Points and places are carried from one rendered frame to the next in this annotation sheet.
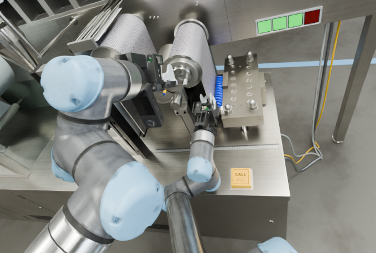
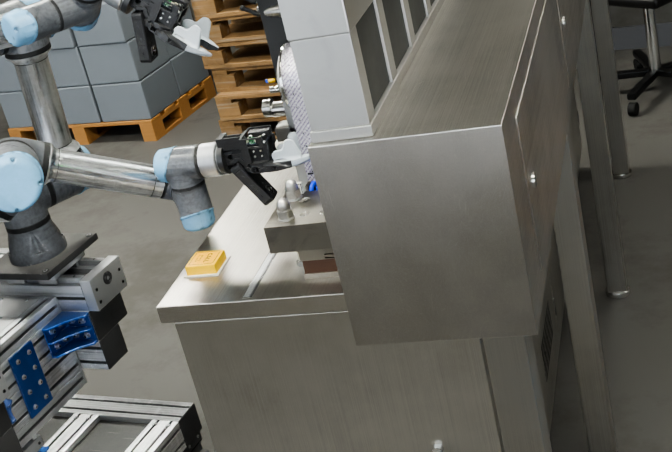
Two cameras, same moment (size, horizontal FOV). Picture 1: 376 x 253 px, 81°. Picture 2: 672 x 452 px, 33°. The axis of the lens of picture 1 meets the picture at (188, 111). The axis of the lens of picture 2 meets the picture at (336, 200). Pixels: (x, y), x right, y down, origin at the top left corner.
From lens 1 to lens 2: 2.38 m
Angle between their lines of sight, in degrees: 69
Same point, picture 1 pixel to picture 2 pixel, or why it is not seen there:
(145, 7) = not seen: outside the picture
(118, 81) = not seen: outside the picture
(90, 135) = not seen: outside the picture
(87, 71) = not seen: outside the picture
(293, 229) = not seen: outside the picture
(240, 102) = (309, 206)
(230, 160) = (246, 255)
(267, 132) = (282, 285)
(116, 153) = (40, 8)
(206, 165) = (161, 160)
